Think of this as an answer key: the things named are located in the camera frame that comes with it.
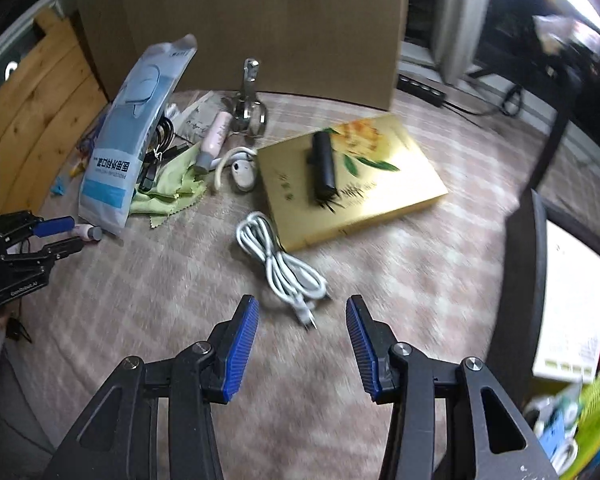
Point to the silver eyelash curler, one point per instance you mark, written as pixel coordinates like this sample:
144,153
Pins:
250,105

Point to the white earphone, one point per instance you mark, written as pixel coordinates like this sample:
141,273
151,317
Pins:
242,172

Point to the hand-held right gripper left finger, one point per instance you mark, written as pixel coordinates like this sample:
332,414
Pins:
240,350

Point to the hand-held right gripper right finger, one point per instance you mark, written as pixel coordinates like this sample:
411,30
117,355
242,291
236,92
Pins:
362,350

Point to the wooden board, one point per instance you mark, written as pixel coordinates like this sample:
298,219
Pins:
35,110

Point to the large cardboard box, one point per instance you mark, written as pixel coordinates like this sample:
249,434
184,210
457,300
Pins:
240,25

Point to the white paper sheet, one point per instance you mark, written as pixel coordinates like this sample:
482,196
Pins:
570,305

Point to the small pink tube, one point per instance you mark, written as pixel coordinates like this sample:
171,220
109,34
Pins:
89,233

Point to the blue face mask packet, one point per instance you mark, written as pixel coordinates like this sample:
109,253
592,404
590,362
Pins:
125,125

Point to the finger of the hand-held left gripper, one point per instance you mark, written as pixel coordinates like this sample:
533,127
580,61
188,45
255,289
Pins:
65,248
55,226

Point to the black storage container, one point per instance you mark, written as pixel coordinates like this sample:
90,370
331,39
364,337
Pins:
522,270

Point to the small blue clip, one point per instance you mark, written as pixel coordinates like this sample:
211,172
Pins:
59,189

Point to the black power strip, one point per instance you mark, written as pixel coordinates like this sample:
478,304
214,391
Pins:
422,91

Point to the white paper sachet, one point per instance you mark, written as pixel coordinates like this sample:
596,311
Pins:
195,117

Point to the clear plastic bag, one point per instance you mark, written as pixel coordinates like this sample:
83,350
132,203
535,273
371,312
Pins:
555,32

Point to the black light stand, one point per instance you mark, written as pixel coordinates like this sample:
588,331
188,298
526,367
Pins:
555,130

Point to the gold flower-print box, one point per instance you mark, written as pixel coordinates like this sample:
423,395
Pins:
380,185

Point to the green and blue packets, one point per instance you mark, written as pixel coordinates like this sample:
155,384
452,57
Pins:
172,185

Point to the black stick device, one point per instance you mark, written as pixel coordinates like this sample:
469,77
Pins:
323,167

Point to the pink cosmetic tube grey cap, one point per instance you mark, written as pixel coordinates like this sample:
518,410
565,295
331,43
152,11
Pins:
214,140

